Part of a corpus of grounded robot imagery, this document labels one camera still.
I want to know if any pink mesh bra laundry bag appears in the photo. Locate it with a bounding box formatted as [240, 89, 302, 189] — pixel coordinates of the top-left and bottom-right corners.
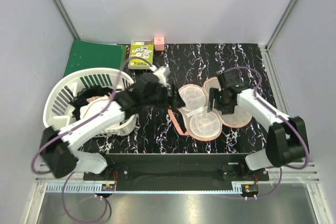
[167, 77, 253, 142]

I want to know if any white plastic laundry basket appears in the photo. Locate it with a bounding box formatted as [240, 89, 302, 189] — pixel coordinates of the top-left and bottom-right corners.
[43, 68, 134, 129]

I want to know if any white bra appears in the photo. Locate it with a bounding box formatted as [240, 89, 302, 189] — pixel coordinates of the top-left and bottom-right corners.
[79, 101, 106, 120]

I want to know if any black patterned table mat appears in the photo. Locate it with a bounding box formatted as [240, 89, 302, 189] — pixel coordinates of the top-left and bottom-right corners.
[56, 42, 284, 154]

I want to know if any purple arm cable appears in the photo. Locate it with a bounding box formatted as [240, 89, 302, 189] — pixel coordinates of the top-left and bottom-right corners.
[31, 56, 155, 221]
[215, 67, 312, 200]

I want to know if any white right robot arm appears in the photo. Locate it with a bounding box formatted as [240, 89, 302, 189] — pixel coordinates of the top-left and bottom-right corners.
[203, 74, 309, 180]

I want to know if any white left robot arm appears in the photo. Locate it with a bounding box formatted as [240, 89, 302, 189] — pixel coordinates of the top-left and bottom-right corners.
[40, 74, 185, 180]

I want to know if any black lace bra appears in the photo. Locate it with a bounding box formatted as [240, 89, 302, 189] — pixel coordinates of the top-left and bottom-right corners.
[69, 86, 113, 121]

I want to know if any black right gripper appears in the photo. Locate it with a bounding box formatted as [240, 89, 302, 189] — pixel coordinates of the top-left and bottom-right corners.
[206, 87, 235, 115]

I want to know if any green card box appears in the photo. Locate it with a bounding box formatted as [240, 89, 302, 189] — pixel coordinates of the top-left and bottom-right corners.
[128, 41, 154, 70]

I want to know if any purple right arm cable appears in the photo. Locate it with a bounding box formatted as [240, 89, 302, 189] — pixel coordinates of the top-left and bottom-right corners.
[215, 67, 312, 200]

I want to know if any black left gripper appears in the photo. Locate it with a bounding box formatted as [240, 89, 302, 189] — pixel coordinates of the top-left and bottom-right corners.
[142, 82, 185, 110]

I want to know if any white slotted cable duct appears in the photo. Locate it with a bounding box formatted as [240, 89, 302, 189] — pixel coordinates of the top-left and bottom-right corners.
[46, 183, 115, 194]

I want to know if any green cutting mat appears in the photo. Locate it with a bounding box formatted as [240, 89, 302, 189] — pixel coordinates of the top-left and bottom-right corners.
[64, 39, 127, 77]

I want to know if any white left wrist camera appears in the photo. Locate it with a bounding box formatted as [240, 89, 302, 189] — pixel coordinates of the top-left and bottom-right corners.
[150, 65, 171, 87]

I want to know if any small pink box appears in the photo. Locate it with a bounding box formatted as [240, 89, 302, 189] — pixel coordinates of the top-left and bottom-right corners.
[154, 36, 165, 51]

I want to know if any pink satin bra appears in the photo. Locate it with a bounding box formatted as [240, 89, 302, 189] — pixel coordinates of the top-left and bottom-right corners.
[86, 95, 110, 103]

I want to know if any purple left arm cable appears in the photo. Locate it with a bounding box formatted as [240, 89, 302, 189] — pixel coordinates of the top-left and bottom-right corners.
[31, 56, 155, 221]

